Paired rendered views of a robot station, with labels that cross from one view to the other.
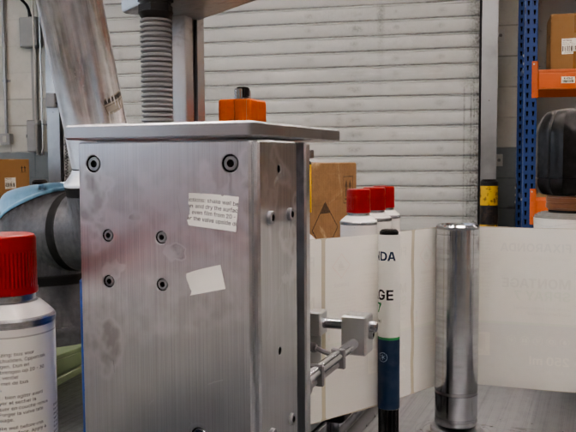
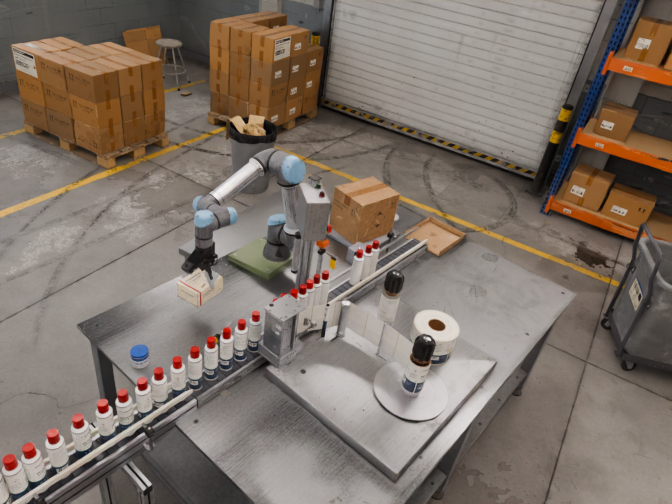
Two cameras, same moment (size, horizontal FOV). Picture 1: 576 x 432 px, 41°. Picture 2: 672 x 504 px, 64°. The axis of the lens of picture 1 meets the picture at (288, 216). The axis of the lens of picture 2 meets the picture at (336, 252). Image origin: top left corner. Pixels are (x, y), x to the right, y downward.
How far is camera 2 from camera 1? 1.84 m
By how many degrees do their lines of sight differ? 33
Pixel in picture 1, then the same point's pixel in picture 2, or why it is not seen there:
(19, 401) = (255, 333)
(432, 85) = (560, 30)
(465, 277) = (344, 313)
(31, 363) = (257, 329)
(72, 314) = (283, 253)
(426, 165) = (538, 81)
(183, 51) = not seen: hidden behind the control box
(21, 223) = (272, 229)
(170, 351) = (272, 337)
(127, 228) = (269, 322)
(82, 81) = (290, 210)
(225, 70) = not seen: outside the picture
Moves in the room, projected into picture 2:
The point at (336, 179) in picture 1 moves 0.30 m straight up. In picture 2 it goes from (387, 202) to (398, 154)
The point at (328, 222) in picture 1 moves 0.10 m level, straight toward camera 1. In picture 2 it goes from (380, 217) to (375, 225)
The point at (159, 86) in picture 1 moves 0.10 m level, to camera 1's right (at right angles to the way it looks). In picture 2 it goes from (296, 251) to (318, 258)
